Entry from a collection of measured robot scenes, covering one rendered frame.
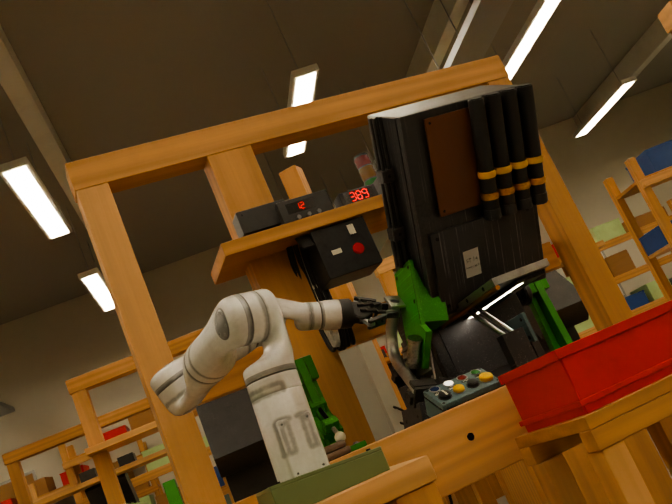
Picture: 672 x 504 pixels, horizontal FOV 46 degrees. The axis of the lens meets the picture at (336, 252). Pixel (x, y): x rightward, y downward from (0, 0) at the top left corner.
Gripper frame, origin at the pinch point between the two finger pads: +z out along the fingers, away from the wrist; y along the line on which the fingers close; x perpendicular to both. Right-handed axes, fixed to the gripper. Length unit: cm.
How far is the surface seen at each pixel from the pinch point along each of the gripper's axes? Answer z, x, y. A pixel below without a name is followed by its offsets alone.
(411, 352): -0.2, 2.6, -16.1
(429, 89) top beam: 37, -38, 77
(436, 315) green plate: 7.9, -3.6, -10.2
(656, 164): 383, 95, 370
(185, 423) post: -51, 32, 5
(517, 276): 21.4, -19.1, -21.2
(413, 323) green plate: 2.9, -0.7, -8.5
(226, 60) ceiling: 51, 58, 573
